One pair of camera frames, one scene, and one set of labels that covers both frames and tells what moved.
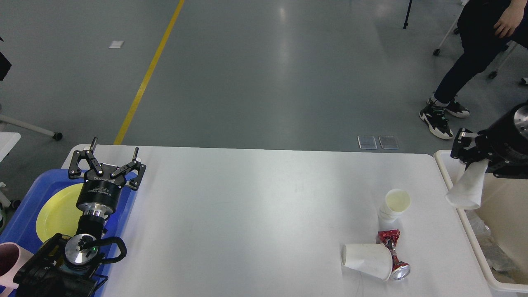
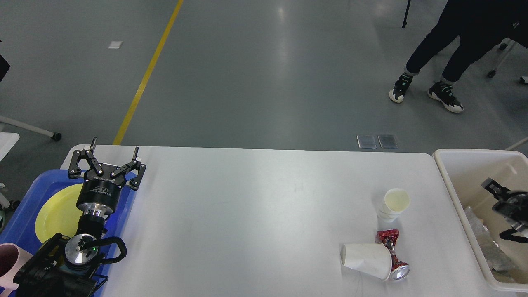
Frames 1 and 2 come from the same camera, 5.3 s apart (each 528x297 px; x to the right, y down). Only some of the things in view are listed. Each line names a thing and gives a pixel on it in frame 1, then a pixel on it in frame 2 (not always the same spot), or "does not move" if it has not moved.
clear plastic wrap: x=498 y=258 does not move
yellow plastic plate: x=58 y=213 does not move
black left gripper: x=99 y=196 does not move
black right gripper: x=506 y=142 to x=515 y=206
